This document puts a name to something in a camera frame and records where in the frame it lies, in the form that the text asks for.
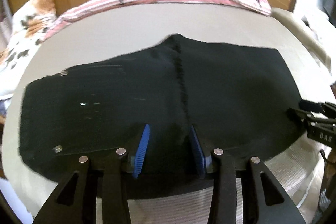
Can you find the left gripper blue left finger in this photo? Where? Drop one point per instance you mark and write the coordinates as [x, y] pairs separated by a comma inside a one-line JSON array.
[[100, 173]]

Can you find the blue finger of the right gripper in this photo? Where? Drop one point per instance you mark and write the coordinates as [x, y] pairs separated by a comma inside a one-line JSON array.
[[328, 109], [300, 116]]

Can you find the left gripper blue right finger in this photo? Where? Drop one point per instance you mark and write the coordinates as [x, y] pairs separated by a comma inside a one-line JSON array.
[[263, 197]]

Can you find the black pants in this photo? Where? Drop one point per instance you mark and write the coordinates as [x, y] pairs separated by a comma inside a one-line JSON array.
[[169, 105]]

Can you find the right hand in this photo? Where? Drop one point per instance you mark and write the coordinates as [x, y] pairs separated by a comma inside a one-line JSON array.
[[329, 175]]

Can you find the beige blanket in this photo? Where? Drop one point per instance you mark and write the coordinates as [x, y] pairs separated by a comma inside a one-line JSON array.
[[307, 37]]

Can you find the floral white pillow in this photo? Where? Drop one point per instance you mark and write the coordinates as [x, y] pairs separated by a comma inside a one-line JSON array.
[[29, 26]]

